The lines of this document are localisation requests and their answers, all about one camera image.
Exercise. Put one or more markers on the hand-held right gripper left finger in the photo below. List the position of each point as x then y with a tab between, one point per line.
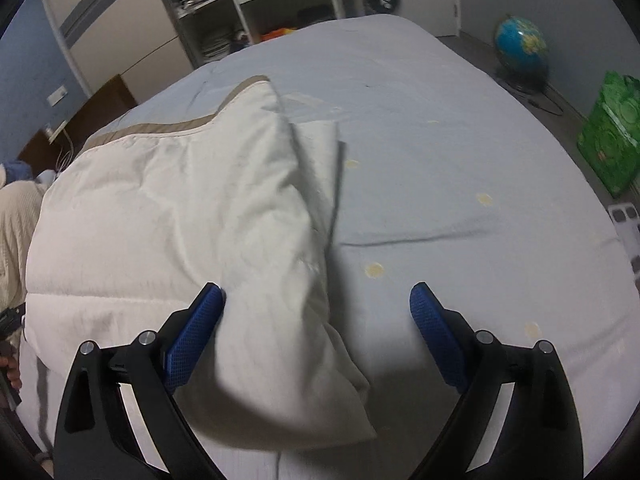
192	335

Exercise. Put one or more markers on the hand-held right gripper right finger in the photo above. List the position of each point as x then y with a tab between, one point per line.
437	335

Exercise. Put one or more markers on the white hooded puffer jacket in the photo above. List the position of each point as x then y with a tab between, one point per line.
175	220

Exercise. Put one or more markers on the pile of folded clothes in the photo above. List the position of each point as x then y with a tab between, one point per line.
220	42

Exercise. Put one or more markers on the person's left hand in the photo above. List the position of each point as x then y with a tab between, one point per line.
9	369

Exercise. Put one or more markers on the beige knitted blanket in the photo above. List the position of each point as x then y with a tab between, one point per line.
17	240

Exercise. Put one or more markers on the blue pillow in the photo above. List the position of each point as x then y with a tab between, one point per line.
15	170

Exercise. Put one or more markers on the bed with grey sheet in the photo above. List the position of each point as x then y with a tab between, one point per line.
450	160

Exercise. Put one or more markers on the white plastic item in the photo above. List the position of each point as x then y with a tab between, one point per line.
625	220

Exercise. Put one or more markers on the brown wooden headboard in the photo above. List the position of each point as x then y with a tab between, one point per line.
100	110

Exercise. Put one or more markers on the green shopping bag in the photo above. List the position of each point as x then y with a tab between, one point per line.
612	135

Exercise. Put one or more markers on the blue globe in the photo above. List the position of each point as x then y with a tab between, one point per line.
520	42

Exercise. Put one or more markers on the orange toy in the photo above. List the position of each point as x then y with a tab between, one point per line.
275	35

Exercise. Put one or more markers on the cream wardrobe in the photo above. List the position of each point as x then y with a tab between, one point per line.
120	25

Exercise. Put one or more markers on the white open shelf unit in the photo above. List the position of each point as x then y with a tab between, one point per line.
240	15

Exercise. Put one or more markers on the white wall socket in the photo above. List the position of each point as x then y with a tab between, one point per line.
56	130

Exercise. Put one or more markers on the white wall switch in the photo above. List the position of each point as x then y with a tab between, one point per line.
57	96

